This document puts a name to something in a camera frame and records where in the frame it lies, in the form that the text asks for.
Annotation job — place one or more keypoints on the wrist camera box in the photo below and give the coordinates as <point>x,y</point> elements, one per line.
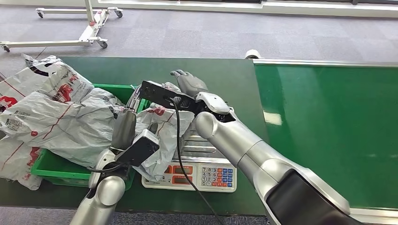
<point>158,93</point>
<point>140,150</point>

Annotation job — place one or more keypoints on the green plastic crate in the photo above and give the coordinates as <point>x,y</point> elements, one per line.
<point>49,167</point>

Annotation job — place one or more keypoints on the large white mailer bag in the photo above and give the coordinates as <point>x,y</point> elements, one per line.
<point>62,124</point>

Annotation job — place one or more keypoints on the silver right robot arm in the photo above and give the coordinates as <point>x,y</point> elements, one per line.
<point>248,149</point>

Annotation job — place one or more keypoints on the white mailer bag red print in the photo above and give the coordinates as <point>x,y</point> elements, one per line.
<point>15,163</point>

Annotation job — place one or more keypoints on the white wheeled stand frame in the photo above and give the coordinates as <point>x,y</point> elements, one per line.
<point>88,32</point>

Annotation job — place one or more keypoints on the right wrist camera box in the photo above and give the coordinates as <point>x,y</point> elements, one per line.
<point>158,93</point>

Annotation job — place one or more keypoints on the white conveyor end roller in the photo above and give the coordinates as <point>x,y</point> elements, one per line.
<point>252,54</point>

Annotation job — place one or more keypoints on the green conveyor belt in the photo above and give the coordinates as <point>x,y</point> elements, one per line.
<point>342,118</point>

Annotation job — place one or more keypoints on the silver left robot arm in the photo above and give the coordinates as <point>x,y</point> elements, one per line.
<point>102,198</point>

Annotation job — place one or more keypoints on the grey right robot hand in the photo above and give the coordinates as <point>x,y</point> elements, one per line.
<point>191,84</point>

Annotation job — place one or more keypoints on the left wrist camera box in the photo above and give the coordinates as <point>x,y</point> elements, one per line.
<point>140,150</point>

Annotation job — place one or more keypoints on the silver conveyor frame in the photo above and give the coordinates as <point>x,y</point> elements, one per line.
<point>311,62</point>

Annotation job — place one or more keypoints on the clear plastic strip on crate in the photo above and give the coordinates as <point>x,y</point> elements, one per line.
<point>133,87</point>

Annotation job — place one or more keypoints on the grey red-print mailer package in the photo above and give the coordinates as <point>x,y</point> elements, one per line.
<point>164,130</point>

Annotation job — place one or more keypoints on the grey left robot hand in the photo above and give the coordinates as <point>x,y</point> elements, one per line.
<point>124,130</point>

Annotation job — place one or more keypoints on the white scale with steel tray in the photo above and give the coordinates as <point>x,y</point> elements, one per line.
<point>217,178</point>

